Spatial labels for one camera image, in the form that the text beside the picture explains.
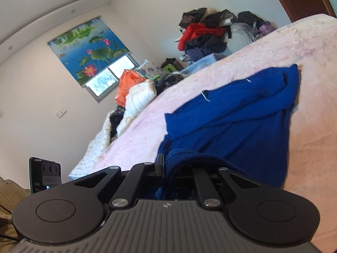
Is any window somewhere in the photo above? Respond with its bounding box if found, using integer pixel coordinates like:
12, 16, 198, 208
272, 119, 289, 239
85, 53, 140, 103

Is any grey floral pillow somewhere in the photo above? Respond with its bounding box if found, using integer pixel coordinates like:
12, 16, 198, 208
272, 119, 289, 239
135, 60, 164, 80

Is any lotus print roller blind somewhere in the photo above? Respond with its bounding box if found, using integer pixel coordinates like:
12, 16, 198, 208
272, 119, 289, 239
47, 17, 131, 86

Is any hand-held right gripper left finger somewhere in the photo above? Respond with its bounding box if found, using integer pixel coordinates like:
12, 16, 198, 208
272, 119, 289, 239
74, 153, 165, 209

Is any blue beaded sweater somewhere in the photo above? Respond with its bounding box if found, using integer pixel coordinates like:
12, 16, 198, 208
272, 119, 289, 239
146, 64, 300, 201

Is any clear plastic bag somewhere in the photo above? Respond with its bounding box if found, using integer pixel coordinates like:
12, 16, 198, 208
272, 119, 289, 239
226, 22, 258, 56

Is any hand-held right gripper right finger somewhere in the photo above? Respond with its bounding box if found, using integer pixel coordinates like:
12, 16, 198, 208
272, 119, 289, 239
192, 167, 264, 209

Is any light blue knitted cloth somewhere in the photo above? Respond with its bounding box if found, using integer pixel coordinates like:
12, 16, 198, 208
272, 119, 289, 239
179, 53, 227, 75

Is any tan ribbed cloth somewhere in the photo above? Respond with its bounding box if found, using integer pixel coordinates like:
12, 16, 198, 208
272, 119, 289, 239
0, 176, 32, 243

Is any black and green bag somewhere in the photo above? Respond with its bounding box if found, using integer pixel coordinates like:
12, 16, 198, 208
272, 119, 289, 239
154, 57, 183, 80

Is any pile of clothes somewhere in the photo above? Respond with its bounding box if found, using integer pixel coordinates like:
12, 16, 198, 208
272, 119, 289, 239
177, 8, 238, 62

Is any orange plastic bag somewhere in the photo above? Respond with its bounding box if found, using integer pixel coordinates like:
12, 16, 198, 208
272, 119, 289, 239
115, 69, 147, 106

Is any dark fuzzy cloth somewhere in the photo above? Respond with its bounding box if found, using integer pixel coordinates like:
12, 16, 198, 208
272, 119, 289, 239
155, 72, 185, 96

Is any pink bed blanket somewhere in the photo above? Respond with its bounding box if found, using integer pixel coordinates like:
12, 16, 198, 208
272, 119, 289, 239
69, 13, 337, 245

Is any black cable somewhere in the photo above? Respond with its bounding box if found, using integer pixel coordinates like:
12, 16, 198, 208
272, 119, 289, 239
0, 232, 22, 242

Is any black garment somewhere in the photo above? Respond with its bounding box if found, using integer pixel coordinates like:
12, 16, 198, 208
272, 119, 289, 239
237, 11, 265, 30

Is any black patterned cloth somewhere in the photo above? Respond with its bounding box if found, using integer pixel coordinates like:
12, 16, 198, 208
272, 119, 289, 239
108, 106, 127, 145

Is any purple bag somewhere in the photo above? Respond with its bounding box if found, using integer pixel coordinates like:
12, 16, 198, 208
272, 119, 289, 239
258, 21, 277, 36

